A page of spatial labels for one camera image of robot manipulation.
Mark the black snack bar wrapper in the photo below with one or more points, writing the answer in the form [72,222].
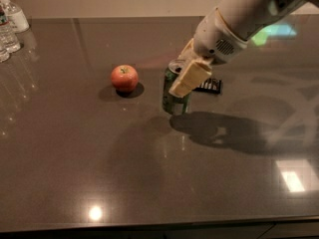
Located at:
[211,85]

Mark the clear plastic water bottle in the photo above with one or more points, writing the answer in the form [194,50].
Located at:
[7,36]

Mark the red apple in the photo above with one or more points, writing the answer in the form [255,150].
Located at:
[124,78]

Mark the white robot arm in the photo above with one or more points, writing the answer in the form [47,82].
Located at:
[245,18]

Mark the green soda can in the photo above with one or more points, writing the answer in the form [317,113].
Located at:
[171,104]

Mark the clear bottle at edge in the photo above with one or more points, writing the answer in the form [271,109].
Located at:
[4,54]

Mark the white pump sanitizer bottle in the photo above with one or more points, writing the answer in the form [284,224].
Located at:
[15,16]

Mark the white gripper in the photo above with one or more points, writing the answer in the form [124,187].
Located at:
[214,40]

